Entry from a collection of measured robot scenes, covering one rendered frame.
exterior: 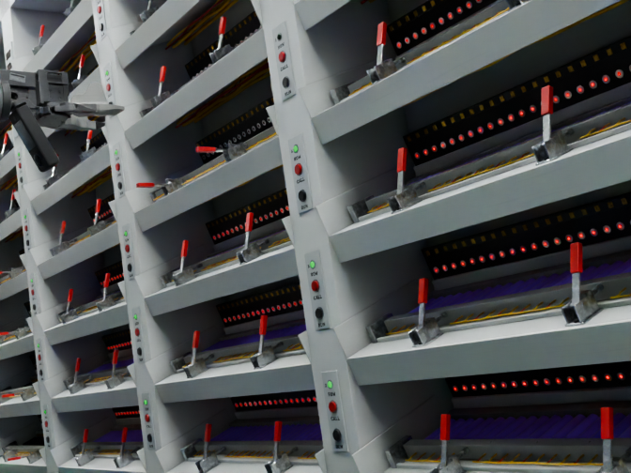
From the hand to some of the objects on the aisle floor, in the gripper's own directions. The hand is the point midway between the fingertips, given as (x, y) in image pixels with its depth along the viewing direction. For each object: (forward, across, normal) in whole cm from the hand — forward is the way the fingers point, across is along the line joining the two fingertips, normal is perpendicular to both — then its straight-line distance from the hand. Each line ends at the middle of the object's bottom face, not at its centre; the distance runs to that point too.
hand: (110, 120), depth 162 cm
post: (+29, +35, +99) cm, 109 cm away
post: (+29, -35, +99) cm, 109 cm away
